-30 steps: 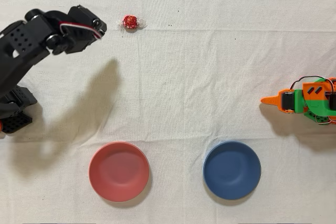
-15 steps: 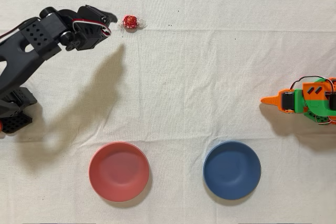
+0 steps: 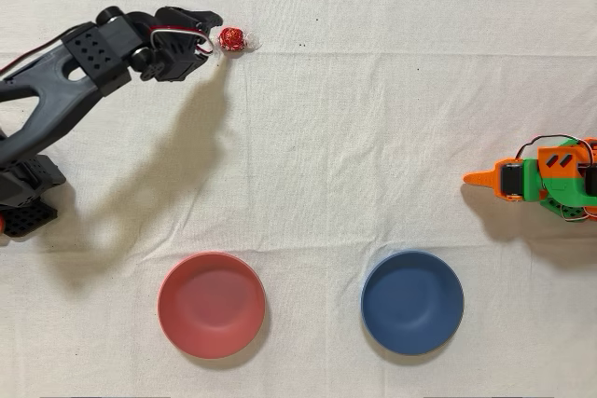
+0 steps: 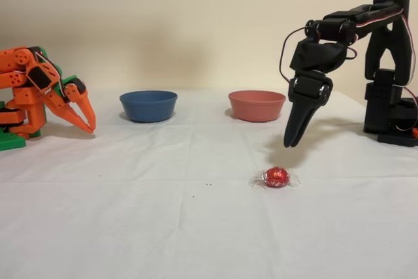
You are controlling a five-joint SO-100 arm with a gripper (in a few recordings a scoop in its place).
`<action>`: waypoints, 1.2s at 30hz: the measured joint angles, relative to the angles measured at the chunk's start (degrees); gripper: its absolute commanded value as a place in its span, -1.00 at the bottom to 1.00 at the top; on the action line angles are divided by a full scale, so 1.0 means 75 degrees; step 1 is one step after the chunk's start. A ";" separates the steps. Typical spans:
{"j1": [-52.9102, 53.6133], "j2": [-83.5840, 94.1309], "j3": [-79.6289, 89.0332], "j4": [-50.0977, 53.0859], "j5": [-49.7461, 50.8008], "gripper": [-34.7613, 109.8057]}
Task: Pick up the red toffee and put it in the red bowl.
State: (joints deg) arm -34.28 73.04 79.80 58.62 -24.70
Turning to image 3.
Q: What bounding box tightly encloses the white tablecloth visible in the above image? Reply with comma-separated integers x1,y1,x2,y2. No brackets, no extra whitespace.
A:
0,0,597,398

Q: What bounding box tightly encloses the blue bowl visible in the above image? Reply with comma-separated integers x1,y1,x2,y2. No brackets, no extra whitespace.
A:
359,249,465,356

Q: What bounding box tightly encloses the red foil candy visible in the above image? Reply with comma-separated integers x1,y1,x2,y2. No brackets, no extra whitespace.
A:
215,26,263,59

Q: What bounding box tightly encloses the thin looped gripper cable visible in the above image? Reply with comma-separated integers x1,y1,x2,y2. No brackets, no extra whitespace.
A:
148,24,216,56

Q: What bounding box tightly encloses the red white servo cable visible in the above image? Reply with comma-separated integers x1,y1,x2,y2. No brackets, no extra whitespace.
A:
0,37,69,77

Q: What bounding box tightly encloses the red bowl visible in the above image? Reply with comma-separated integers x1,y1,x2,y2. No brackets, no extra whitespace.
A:
157,251,268,361

